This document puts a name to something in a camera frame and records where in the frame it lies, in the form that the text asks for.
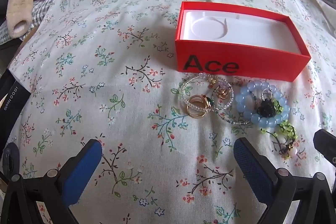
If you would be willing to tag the black pendant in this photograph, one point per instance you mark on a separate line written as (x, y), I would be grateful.
(265, 108)

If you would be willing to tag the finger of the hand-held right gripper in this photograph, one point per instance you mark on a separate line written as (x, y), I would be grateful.
(325, 142)

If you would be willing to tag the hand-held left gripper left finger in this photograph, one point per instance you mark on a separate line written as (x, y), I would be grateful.
(84, 169)

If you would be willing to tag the small gold earring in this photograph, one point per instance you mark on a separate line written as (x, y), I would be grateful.
(222, 93)

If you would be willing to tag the floral blanket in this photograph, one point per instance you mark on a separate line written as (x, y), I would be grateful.
(118, 69)

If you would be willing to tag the black phone box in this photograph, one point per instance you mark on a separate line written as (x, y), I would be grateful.
(13, 98)

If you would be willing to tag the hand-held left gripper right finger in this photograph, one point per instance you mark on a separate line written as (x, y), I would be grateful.
(252, 169)

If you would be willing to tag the red cardboard box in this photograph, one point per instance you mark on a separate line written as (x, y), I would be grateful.
(236, 58)

